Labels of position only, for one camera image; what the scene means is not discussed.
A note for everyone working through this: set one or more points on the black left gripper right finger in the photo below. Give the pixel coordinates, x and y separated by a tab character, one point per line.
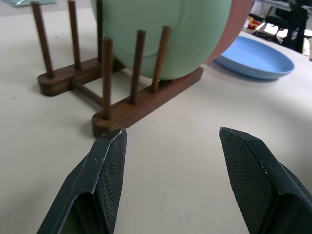
258	180

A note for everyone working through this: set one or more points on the wooden dish rack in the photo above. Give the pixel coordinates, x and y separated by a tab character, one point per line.
136	107

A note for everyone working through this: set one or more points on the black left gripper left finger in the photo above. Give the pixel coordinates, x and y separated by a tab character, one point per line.
97	185

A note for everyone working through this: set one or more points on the green plate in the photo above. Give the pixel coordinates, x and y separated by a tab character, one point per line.
190	34

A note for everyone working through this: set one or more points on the black office chair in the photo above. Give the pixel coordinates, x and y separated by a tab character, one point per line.
290	22

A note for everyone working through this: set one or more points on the teal cloth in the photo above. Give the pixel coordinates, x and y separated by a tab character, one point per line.
29	2

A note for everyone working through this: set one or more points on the pink plate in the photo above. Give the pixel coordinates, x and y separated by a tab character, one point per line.
231	34

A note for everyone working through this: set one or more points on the blue plate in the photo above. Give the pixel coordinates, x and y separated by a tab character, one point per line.
258	61

